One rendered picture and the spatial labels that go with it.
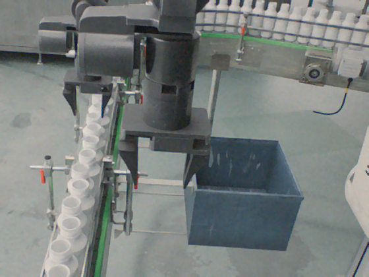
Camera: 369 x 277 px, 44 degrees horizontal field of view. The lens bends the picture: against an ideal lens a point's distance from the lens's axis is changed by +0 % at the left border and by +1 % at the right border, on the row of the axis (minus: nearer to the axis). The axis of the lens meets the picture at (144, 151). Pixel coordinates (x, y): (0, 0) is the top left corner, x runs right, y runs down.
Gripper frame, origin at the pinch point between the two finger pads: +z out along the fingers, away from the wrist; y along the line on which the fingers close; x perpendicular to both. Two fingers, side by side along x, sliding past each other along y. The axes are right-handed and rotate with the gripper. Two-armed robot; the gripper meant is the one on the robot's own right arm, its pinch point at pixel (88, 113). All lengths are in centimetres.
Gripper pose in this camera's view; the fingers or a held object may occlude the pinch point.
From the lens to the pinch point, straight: 105.3
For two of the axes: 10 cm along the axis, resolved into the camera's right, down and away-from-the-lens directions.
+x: -0.3, 5.5, -8.3
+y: -10.0, -0.6, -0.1
